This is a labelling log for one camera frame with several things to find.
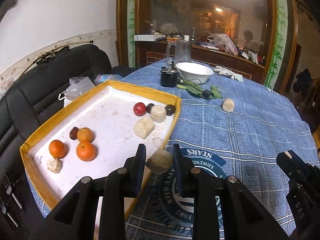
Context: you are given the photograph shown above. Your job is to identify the orange tangerine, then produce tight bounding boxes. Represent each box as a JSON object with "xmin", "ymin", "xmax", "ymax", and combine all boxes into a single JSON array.
[
  {"xmin": 76, "ymin": 127, "xmax": 94, "ymax": 142},
  {"xmin": 49, "ymin": 140, "xmax": 68, "ymax": 159},
  {"xmin": 76, "ymin": 141, "xmax": 97, "ymax": 161}
]

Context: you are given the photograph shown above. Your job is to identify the dark red jujube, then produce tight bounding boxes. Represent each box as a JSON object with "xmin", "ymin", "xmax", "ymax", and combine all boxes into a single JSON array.
[{"xmin": 69, "ymin": 127, "xmax": 79, "ymax": 140}]

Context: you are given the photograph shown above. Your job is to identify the white foam cube small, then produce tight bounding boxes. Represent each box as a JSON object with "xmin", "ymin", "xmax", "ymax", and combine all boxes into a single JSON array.
[{"xmin": 152, "ymin": 137, "xmax": 165, "ymax": 149}]

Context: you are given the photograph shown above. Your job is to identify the beige foam chunk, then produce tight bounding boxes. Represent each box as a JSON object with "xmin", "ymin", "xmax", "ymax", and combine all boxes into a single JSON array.
[{"xmin": 133, "ymin": 116, "xmax": 155, "ymax": 139}]

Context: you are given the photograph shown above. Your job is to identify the red apple ball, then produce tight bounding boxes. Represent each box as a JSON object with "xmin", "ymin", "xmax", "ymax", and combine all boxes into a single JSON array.
[{"xmin": 133, "ymin": 102, "xmax": 146, "ymax": 116}]

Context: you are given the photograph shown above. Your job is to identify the dark brown round fruit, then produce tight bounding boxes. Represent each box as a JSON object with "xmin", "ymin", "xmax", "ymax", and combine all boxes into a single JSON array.
[{"xmin": 165, "ymin": 104, "xmax": 176, "ymax": 116}]

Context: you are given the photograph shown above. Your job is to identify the beige foam round piece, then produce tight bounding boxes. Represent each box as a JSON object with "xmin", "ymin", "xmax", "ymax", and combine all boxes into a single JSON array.
[{"xmin": 150, "ymin": 105, "xmax": 167, "ymax": 122}]

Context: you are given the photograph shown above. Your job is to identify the beige foam lump in tray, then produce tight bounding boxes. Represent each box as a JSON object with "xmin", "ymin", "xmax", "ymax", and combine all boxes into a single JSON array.
[{"xmin": 47, "ymin": 158, "xmax": 62, "ymax": 174}]

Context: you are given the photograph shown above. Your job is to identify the blue plaid tablecloth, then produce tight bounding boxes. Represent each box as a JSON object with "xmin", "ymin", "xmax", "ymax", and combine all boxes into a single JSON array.
[{"xmin": 27, "ymin": 57, "xmax": 320, "ymax": 240}]

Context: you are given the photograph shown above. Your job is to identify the orange tangerine in tray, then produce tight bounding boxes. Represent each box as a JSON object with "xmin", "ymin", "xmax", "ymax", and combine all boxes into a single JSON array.
[{"xmin": 49, "ymin": 140, "xmax": 68, "ymax": 159}]

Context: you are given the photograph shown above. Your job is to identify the dark jacket on chair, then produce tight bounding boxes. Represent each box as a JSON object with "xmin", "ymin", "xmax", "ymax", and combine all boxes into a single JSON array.
[{"xmin": 293, "ymin": 68, "xmax": 313, "ymax": 98}]

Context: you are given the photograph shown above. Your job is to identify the large beige foam cylinder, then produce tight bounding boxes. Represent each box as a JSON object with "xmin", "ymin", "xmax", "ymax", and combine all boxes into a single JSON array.
[{"xmin": 222, "ymin": 98, "xmax": 235, "ymax": 112}]

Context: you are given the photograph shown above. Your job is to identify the yellow cardboard tray box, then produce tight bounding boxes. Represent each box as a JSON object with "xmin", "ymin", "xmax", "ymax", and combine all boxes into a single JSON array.
[{"xmin": 20, "ymin": 81, "xmax": 181, "ymax": 239}]

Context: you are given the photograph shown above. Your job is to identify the light green cloth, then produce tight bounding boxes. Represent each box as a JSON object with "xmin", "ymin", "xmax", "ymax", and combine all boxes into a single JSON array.
[{"xmin": 233, "ymin": 73, "xmax": 244, "ymax": 82}]

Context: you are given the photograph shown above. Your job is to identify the green fabric leaves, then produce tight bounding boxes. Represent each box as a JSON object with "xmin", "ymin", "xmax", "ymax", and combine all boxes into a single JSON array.
[{"xmin": 176, "ymin": 80, "xmax": 222, "ymax": 100}]

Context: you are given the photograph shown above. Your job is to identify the small black adapter box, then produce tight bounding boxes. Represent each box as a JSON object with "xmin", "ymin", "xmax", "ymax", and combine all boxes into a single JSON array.
[{"xmin": 202, "ymin": 89, "xmax": 212, "ymax": 99}]

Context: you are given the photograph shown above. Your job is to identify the white work glove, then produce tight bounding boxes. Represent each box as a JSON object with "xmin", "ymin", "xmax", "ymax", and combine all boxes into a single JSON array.
[{"xmin": 213, "ymin": 66, "xmax": 235, "ymax": 80}]

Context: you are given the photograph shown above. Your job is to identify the black leather sofa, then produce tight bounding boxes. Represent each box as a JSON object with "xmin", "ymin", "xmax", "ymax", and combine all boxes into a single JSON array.
[{"xmin": 1, "ymin": 44, "xmax": 133, "ymax": 239}]

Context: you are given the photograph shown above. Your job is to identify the white enamel basin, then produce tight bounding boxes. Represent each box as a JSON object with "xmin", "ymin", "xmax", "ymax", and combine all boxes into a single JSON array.
[{"xmin": 175, "ymin": 62, "xmax": 214, "ymax": 85}]

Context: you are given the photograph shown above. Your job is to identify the dark small round fruit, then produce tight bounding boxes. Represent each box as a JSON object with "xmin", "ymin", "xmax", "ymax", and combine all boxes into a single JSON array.
[{"xmin": 146, "ymin": 103, "xmax": 154, "ymax": 113}]

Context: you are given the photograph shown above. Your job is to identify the clear plastic bag on sofa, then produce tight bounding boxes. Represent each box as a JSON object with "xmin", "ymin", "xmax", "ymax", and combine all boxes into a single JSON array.
[{"xmin": 63, "ymin": 76, "xmax": 95, "ymax": 101}]

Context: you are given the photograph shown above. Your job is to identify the pink plastic bag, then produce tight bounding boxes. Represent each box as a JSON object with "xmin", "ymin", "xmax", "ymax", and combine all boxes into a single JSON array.
[{"xmin": 207, "ymin": 33, "xmax": 238, "ymax": 56}]

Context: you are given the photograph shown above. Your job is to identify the black cube device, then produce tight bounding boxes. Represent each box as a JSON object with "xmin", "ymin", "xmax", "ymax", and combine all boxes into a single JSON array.
[{"xmin": 160, "ymin": 69, "xmax": 178, "ymax": 88}]

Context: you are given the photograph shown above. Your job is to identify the clear plastic pitcher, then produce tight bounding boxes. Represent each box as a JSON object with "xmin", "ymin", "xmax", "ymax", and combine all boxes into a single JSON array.
[{"xmin": 166, "ymin": 40, "xmax": 192, "ymax": 65}]

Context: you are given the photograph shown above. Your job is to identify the wooden counter shelf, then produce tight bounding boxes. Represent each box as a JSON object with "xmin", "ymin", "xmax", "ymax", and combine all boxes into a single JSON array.
[{"xmin": 135, "ymin": 40, "xmax": 265, "ymax": 84}]

